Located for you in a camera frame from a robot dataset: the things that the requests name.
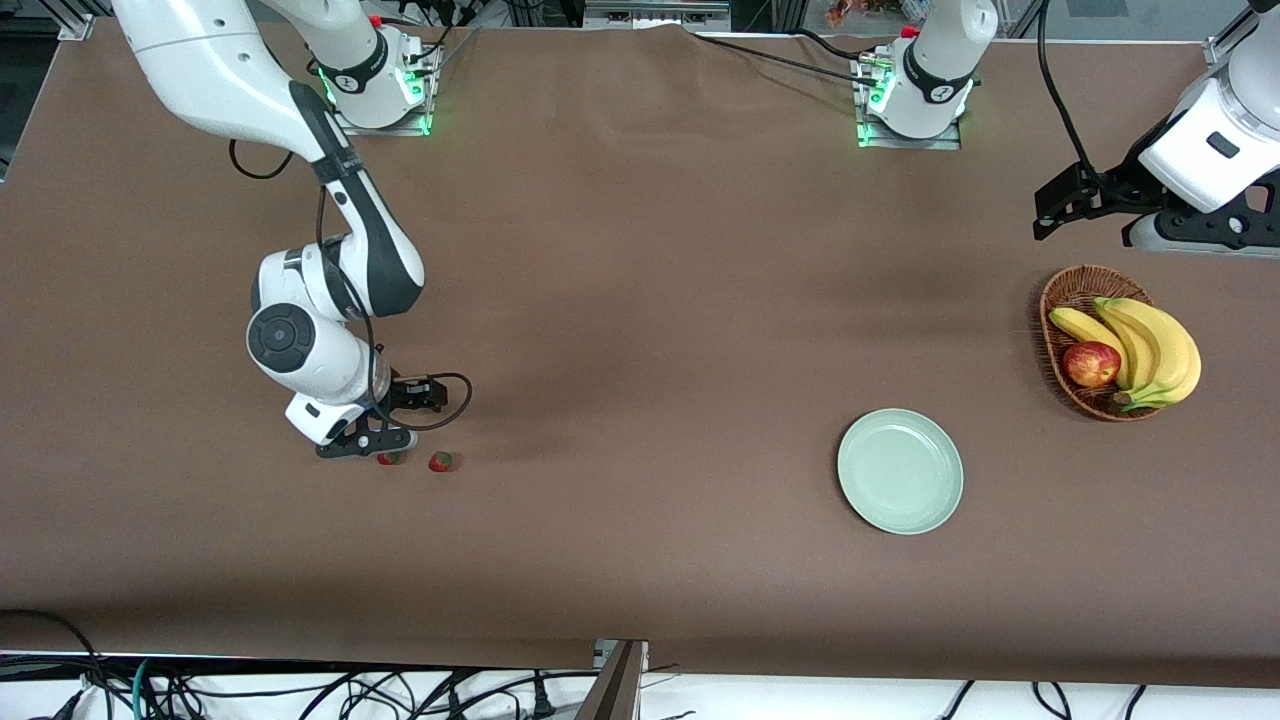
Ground pale green round plate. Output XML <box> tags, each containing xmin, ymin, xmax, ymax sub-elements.
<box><xmin>837</xmin><ymin>408</ymin><xmax>965</xmax><ymax>536</ymax></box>

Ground brown wicker basket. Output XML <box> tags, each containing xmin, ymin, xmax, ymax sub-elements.
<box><xmin>1039</xmin><ymin>264</ymin><xmax>1166</xmax><ymax>423</ymax></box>

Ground red apple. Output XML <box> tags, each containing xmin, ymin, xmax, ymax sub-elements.
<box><xmin>1062</xmin><ymin>341</ymin><xmax>1123</xmax><ymax>389</ymax></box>

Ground yellow banana bunch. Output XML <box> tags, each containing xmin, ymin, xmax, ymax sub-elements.
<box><xmin>1048</xmin><ymin>296</ymin><xmax>1203</xmax><ymax>413</ymax></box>

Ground large table cover mat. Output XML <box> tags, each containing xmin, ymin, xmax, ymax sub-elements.
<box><xmin>0</xmin><ymin>25</ymin><xmax>1280</xmax><ymax>691</ymax></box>

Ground colourful toy pile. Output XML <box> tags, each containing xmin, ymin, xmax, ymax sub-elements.
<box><xmin>826</xmin><ymin>0</ymin><xmax>906</xmax><ymax>28</ymax></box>

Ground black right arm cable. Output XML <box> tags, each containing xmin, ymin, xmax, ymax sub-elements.
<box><xmin>228</xmin><ymin>138</ymin><xmax>474</xmax><ymax>433</ymax></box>

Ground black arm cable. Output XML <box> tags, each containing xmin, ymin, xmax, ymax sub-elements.
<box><xmin>1036</xmin><ymin>0</ymin><xmax>1141</xmax><ymax>196</ymax></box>
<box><xmin>228</xmin><ymin>138</ymin><xmax>474</xmax><ymax>433</ymax></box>

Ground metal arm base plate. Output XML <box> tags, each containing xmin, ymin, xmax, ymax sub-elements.
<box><xmin>328</xmin><ymin>60</ymin><xmax>441</xmax><ymax>137</ymax></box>
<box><xmin>852</xmin><ymin>55</ymin><xmax>963</xmax><ymax>151</ymax></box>

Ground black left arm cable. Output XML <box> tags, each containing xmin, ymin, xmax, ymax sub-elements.
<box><xmin>1036</xmin><ymin>0</ymin><xmax>1141</xmax><ymax>196</ymax></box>

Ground black table cable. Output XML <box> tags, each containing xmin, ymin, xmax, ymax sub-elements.
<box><xmin>683</xmin><ymin>28</ymin><xmax>881</xmax><ymax>86</ymax></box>

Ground thick black floor cable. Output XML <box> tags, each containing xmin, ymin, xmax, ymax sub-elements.
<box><xmin>0</xmin><ymin>610</ymin><xmax>113</xmax><ymax>720</ymax></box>

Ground brown wooden post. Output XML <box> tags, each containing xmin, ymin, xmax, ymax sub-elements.
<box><xmin>573</xmin><ymin>640</ymin><xmax>648</xmax><ymax>720</ymax></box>

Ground aluminium frame rail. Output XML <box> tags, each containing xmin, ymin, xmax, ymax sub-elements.
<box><xmin>583</xmin><ymin>0</ymin><xmax>731</xmax><ymax>29</ymax></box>

